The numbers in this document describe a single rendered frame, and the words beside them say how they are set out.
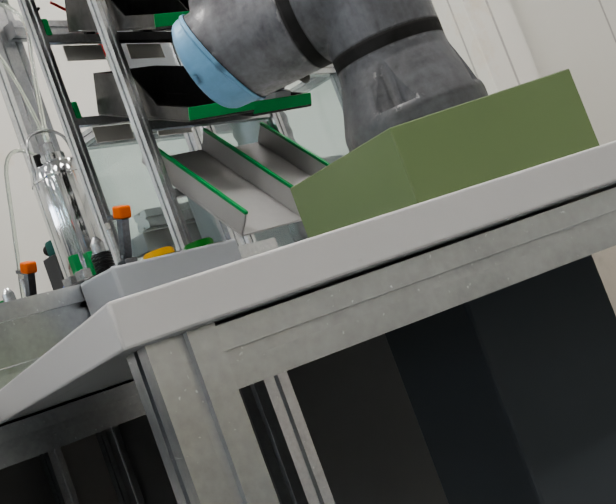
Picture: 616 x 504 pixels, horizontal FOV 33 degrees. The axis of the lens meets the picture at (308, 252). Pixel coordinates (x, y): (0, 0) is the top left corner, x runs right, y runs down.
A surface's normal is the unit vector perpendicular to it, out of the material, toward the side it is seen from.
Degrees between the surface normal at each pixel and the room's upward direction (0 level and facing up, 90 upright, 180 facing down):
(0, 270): 90
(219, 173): 45
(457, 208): 90
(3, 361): 90
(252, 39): 107
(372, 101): 76
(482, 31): 90
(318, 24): 122
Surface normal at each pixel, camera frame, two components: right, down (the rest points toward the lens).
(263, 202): 0.16, -0.86
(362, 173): -0.85, 0.28
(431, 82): 0.11, -0.39
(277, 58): -0.02, 0.72
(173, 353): 0.40, -0.22
